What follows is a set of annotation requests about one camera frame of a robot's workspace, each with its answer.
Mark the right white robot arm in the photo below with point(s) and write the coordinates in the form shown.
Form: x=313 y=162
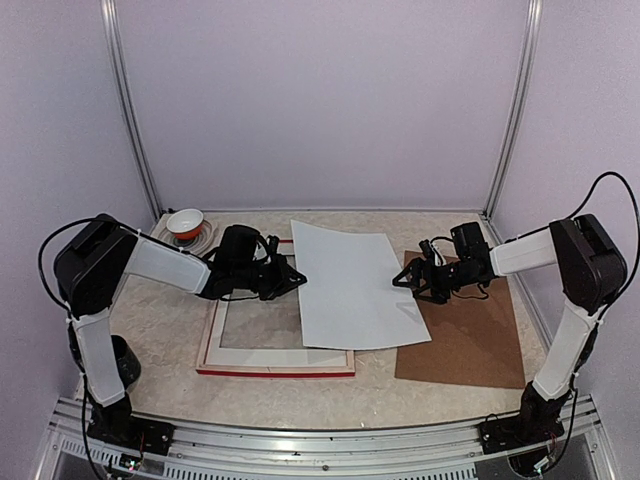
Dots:
x=591 y=267

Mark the orange white bowl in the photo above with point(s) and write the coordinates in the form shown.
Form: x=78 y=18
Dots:
x=185 y=224

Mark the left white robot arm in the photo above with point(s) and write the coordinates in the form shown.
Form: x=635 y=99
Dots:
x=90 y=268

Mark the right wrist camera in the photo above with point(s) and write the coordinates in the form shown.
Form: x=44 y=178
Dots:
x=468 y=242

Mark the brown cardboard backing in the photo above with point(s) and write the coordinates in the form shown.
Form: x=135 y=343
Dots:
x=474 y=342

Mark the black cylindrical cup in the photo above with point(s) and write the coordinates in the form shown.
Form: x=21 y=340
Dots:
x=128 y=365

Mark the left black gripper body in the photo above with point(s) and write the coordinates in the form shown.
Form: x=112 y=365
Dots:
x=261 y=280

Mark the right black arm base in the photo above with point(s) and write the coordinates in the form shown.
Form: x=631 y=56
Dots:
x=537 y=420

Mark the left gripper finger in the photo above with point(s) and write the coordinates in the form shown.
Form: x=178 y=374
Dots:
x=292 y=278
x=271 y=292

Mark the grey round plate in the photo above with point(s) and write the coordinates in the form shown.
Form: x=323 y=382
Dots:
x=199 y=245

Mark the cat and books photo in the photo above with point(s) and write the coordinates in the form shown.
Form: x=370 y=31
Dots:
x=348 y=301

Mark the wooden red picture frame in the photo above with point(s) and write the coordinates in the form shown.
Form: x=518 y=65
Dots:
x=252 y=338

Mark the aluminium front rail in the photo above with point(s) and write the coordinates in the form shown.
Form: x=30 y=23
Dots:
x=200 y=450

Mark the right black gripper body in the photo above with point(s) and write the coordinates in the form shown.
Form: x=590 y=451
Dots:
x=450 y=279

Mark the right aluminium post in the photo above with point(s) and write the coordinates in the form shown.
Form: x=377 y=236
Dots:
x=517 y=106

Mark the white photo mat board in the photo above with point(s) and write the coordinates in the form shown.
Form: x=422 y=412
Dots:
x=213 y=357

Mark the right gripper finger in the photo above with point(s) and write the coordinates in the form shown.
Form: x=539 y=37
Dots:
x=411 y=276
x=432 y=296

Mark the aluminium post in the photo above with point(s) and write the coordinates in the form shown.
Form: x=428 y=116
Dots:
x=517 y=106
x=115 y=49

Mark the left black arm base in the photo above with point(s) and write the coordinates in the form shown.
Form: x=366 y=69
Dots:
x=117 y=425

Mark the left aluminium post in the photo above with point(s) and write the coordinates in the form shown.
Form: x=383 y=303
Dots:
x=115 y=49

